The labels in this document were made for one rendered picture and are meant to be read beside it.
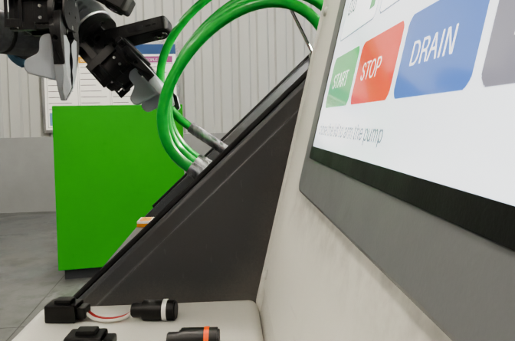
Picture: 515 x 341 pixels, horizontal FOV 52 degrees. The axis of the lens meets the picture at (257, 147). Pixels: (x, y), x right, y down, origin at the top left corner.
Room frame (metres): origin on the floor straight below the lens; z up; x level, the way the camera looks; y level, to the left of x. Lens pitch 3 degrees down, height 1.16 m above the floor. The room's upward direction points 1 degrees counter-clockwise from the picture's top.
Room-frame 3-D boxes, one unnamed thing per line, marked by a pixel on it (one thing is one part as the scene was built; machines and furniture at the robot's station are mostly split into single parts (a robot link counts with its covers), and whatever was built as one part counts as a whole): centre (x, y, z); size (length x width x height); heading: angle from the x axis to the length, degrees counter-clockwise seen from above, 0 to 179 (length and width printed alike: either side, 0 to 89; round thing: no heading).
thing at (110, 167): (4.40, 1.14, 0.65); 0.95 x 0.86 x 1.30; 104
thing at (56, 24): (0.74, 0.27, 1.29); 0.05 x 0.02 x 0.09; 3
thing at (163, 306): (0.49, 0.14, 0.99); 0.12 x 0.02 x 0.02; 87
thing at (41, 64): (0.74, 0.29, 1.24); 0.06 x 0.03 x 0.09; 93
